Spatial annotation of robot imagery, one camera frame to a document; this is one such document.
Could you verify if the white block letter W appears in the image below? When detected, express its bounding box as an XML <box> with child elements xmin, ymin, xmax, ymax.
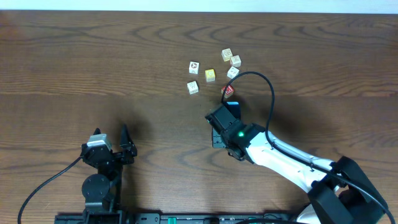
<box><xmin>187</xmin><ymin>81</ymin><xmax>199</xmax><ymax>95</ymax></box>

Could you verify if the yellow top wooden block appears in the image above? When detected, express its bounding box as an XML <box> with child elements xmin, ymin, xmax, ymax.
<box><xmin>205</xmin><ymin>69</ymin><xmax>216</xmax><ymax>82</ymax></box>

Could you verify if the white block bird drawing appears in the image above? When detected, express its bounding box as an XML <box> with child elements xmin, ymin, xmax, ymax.
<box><xmin>227</xmin><ymin>67</ymin><xmax>239</xmax><ymax>79</ymax></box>

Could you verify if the white block red circle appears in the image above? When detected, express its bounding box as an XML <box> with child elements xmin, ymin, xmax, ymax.
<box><xmin>188</xmin><ymin>62</ymin><xmax>200</xmax><ymax>75</ymax></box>

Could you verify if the red block letter M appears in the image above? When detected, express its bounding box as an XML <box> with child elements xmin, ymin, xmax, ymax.
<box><xmin>221</xmin><ymin>85</ymin><xmax>234</xmax><ymax>98</ymax></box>

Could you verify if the tan block letter K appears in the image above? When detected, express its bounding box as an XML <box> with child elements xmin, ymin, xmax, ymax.
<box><xmin>230</xmin><ymin>55</ymin><xmax>242</xmax><ymax>67</ymax></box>

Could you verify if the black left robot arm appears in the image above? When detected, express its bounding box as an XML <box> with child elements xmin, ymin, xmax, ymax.
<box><xmin>81</xmin><ymin>125</ymin><xmax>137</xmax><ymax>213</ymax></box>

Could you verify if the tan block top back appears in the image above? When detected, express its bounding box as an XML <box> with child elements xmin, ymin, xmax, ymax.
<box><xmin>221</xmin><ymin>49</ymin><xmax>233</xmax><ymax>62</ymax></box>

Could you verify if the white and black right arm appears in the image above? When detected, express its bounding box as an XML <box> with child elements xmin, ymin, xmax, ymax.
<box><xmin>209</xmin><ymin>119</ymin><xmax>395</xmax><ymax>223</ymax></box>

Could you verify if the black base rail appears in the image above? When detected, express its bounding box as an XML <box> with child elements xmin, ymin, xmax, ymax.
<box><xmin>54</xmin><ymin>213</ymin><xmax>295</xmax><ymax>224</ymax></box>

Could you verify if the blue block letter X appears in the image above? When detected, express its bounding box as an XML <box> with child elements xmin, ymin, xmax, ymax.
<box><xmin>224</xmin><ymin>101</ymin><xmax>241</xmax><ymax>119</ymax></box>

